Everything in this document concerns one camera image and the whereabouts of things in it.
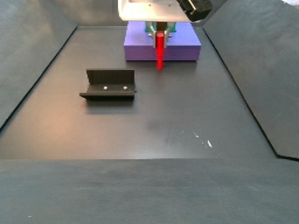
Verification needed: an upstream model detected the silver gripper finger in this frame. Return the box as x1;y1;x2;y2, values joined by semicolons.
147;22;156;48
163;22;172;48

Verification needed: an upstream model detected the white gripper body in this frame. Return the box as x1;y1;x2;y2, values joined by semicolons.
117;0;189;22

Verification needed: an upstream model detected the red peg object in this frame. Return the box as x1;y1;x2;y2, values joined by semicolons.
156;33;164;70

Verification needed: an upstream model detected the purple block board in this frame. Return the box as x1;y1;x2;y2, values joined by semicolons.
123;20;203;62

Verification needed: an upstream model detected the green block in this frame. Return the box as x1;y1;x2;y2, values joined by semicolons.
144;22;176;32

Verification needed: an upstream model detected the brown slotted socket piece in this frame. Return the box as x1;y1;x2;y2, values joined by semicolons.
156;22;167;32

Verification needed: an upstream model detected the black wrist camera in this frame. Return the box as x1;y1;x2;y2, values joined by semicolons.
176;0;212;22

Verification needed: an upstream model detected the black angled bracket holder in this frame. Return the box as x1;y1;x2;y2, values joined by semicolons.
79;69;136;100

